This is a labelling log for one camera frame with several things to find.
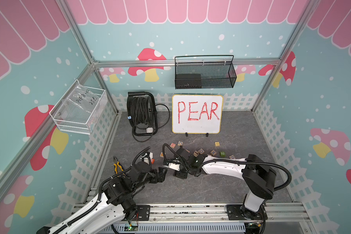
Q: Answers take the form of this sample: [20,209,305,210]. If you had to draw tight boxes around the green number block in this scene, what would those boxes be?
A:
[219,151,226,158]

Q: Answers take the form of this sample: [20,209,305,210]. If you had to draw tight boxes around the white board with PEAR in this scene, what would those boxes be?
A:
[172,95,224,134]

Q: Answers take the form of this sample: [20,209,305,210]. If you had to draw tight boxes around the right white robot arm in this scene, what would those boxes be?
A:
[162,143,292,220]

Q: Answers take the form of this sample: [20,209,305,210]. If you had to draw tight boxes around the black mesh wall basket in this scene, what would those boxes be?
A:
[174,55,237,89]

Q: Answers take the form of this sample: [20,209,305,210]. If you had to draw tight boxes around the yellow handled pliers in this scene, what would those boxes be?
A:
[112,157,125,178]

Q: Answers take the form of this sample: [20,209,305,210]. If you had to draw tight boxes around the black cable reel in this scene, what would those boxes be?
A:
[126,91,171,143]

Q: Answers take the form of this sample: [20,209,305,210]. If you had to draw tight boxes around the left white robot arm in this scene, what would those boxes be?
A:
[37,148,167,234]

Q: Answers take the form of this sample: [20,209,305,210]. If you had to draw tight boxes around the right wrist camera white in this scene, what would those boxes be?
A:
[167,162,180,171]

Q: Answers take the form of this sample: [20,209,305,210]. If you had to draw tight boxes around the black box in basket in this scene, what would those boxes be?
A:
[175,74,202,89]

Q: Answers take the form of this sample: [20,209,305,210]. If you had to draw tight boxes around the clear plastic wall bin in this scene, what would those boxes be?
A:
[49,80,108,135]

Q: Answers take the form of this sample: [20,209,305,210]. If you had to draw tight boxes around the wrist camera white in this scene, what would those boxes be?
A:
[167,162,180,171]
[141,152,153,165]

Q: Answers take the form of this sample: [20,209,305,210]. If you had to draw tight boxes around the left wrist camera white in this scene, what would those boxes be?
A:
[141,152,153,165]

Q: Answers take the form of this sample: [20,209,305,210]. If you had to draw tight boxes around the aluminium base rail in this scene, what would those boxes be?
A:
[73,203,311,234]

